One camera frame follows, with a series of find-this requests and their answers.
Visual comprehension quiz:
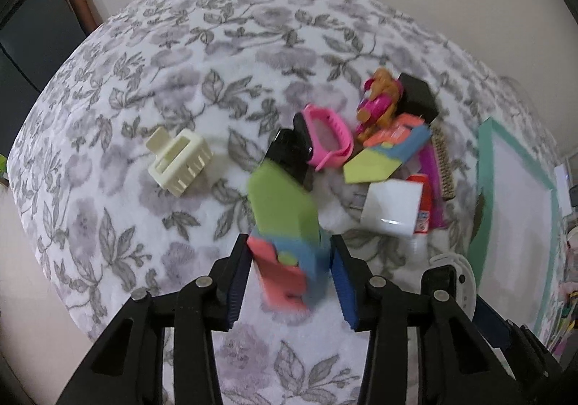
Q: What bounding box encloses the colourful foam puzzle piece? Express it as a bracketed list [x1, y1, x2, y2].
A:
[247, 158, 331, 312]

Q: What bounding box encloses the red white glue bottle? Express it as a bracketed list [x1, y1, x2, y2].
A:
[408, 174, 433, 263]

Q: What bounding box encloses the white square box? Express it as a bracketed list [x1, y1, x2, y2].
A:
[361, 179, 423, 238]

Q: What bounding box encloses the pink toy wristwatch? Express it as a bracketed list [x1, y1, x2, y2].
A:
[301, 104, 354, 172]

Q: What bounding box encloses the patterned beige black bar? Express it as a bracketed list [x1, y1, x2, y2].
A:
[430, 126, 456, 202]

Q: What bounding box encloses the cream plastic hair clip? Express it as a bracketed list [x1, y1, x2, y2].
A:
[146, 127, 213, 198]

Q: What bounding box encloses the brown pink puppy figurine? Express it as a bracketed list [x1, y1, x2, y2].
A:
[355, 68, 404, 142]

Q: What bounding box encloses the teal rimmed white tray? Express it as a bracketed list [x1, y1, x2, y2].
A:
[467, 118, 560, 336]

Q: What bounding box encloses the floral grey white blanket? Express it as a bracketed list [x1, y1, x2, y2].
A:
[8, 0, 571, 405]

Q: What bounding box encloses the black cube box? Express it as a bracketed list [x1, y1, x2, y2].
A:
[397, 73, 439, 124]

